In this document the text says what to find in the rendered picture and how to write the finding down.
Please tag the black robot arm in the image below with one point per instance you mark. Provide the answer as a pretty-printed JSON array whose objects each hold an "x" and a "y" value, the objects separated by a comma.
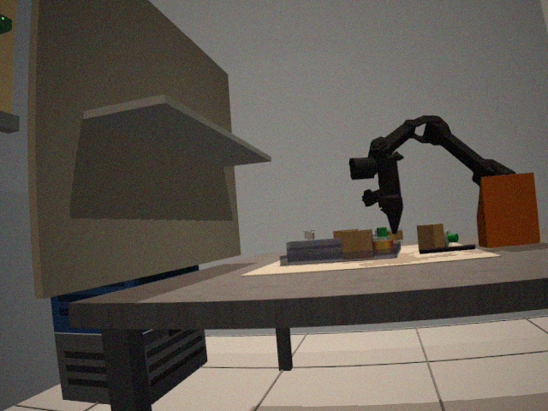
[{"x": 437, "y": 132}]

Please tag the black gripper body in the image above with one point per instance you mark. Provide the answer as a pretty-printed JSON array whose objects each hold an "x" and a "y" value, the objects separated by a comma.
[{"x": 392, "y": 192}]

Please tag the black flat bar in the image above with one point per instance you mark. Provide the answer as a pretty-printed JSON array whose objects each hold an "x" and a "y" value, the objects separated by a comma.
[{"x": 445, "y": 249}]

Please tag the jar with green lid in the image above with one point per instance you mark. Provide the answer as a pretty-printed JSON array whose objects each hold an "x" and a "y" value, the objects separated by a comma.
[
  {"x": 449, "y": 238},
  {"x": 382, "y": 241}
]

